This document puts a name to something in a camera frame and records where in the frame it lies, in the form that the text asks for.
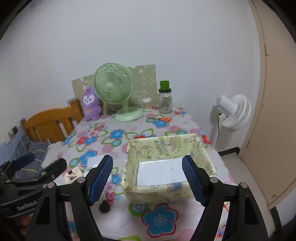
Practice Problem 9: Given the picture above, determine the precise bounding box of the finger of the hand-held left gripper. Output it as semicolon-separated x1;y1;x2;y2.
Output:
38;158;67;184
0;152;36;179

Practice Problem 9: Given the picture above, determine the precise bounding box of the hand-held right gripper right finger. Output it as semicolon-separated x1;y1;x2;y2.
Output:
182;155;270;241

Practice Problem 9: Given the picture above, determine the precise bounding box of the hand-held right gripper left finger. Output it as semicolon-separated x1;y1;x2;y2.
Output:
25;155;114;241

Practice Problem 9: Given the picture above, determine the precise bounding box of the cream and black plush keychain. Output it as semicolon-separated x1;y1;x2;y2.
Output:
65;168;82;183

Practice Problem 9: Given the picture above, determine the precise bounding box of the white box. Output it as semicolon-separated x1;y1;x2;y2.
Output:
86;157;114;186

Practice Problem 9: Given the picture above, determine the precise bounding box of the small black round object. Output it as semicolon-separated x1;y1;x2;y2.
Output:
99;200;110;213

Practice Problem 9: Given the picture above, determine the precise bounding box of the yellow printed storage box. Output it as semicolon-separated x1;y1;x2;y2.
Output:
121;134;217;205

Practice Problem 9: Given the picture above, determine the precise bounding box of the grey plaid quilt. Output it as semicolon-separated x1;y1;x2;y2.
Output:
0;141;50;178

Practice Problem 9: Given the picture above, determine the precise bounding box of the wooden bed headboard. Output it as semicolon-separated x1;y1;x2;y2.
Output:
20;99;84;143

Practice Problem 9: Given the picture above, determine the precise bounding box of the floral tablecloth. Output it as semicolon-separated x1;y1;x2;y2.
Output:
39;107;237;241

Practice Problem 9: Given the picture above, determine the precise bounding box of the purple plush toy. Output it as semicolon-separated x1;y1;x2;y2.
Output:
83;87;102;121

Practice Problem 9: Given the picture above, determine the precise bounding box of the white standing fan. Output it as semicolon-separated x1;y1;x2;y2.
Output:
210;94;252;147

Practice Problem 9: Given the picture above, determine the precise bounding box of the green desk fan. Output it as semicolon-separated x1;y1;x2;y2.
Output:
94;63;144;122

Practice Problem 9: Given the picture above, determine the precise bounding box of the green printed cardboard panel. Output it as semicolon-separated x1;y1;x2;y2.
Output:
71;65;156;109

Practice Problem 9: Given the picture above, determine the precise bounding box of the beige wardrobe door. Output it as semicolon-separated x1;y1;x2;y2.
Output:
240;0;296;209

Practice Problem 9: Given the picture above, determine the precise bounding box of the black standing fan cable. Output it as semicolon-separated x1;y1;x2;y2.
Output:
216;113;226;141

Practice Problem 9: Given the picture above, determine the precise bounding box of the white desk fan cable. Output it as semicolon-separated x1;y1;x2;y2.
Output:
99;111;121;121

